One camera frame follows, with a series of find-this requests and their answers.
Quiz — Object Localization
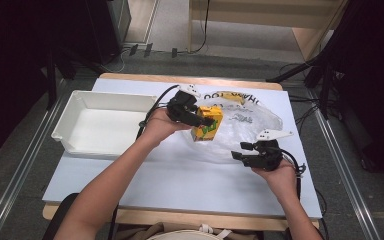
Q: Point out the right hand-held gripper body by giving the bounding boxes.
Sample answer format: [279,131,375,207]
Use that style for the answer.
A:
[242,129,295,172]

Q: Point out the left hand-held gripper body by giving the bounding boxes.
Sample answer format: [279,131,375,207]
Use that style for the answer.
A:
[166,83,202,126]

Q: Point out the clear smiley plastic bag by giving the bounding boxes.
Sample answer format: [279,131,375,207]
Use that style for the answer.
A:
[179,89,285,165]

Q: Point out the yellow drink carton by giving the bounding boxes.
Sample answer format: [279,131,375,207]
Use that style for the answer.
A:
[190,105,225,143]

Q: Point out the white plastic bin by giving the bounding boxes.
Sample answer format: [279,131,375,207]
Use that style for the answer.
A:
[50,89,159,160]

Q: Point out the person's right hand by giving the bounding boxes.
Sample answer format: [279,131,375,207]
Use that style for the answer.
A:
[251,159,300,202]

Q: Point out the person's left hand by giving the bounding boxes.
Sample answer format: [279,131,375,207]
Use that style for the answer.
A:
[142,108,194,145]

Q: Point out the black metal stand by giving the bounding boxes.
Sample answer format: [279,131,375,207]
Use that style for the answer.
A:
[265,46,339,120]
[44,41,61,112]

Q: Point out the white round cloth item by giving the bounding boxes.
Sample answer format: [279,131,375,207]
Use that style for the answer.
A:
[144,223,233,240]

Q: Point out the dark cabinet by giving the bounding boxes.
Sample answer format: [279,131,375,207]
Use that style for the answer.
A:
[85,0,133,66]

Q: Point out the person's beige clothing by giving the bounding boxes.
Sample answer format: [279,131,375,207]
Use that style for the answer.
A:
[114,219,262,240]

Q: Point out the light wooden shelf unit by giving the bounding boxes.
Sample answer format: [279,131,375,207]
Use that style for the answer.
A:
[187,0,352,63]

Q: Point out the black chair seat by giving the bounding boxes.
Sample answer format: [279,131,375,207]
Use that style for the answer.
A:
[41,192,81,240]

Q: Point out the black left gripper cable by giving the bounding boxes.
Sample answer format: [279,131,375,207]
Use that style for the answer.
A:
[107,84,181,240]

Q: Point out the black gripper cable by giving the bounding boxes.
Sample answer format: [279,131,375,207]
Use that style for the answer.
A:
[107,84,181,240]
[280,149,330,240]

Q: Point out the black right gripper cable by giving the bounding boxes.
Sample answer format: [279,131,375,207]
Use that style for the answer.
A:
[280,149,330,240]

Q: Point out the black floor cables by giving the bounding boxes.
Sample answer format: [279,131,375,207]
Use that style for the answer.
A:
[278,61,344,136]

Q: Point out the white floor cable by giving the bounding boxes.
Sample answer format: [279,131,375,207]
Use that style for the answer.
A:
[108,48,129,74]

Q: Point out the metal floor rail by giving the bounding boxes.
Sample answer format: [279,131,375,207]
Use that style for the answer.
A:
[0,94,66,240]
[311,99,383,240]

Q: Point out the black hanging cable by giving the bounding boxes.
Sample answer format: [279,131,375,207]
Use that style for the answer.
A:
[185,0,212,55]

